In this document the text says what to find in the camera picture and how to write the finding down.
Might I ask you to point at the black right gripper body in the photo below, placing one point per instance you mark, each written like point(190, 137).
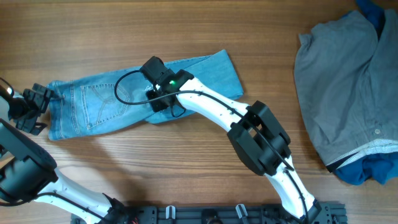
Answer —
point(154, 101)

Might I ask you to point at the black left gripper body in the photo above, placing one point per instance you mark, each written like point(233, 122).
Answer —
point(34, 106)

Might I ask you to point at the light blue denim jeans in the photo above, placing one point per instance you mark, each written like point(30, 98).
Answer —
point(114, 100)

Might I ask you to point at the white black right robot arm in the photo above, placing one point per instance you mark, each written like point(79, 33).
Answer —
point(257, 137)

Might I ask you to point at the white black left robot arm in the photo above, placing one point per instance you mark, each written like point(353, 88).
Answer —
point(30, 174)

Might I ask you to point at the grey garment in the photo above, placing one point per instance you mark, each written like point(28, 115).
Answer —
point(346, 81)

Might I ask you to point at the dark blue garment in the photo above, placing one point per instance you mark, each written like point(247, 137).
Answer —
point(377, 159)

